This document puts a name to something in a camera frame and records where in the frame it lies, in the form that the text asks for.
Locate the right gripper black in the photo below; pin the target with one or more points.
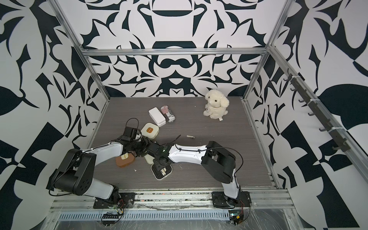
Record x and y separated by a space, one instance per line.
156 164

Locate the white rectangular box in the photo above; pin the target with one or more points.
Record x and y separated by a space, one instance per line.
157 117

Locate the flag pattern can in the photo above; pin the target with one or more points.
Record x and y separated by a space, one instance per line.
167 113

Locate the aluminium front rail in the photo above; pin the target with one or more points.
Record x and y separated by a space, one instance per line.
179 199

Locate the cream nail clipper case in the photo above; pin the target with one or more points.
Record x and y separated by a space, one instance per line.
150 131

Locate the white plush dog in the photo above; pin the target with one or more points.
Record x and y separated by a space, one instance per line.
217 104

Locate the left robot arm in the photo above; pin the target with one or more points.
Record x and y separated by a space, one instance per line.
75 174

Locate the wall hook rack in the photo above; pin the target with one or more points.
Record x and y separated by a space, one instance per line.
319 111

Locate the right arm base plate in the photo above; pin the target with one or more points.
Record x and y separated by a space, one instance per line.
220 201

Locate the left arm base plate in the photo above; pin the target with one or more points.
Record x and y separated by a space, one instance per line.
121 200

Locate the electronics board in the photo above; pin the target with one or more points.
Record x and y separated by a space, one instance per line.
236 216
110 218

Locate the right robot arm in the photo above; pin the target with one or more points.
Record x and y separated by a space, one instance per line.
216 160

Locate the right electronics board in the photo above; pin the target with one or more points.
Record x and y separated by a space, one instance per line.
236 216

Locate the brown nail clipper case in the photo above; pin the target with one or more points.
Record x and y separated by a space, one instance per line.
125 160

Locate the left electronics board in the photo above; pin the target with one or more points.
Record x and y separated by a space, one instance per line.
110 218

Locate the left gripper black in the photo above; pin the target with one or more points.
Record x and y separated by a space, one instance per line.
146 142

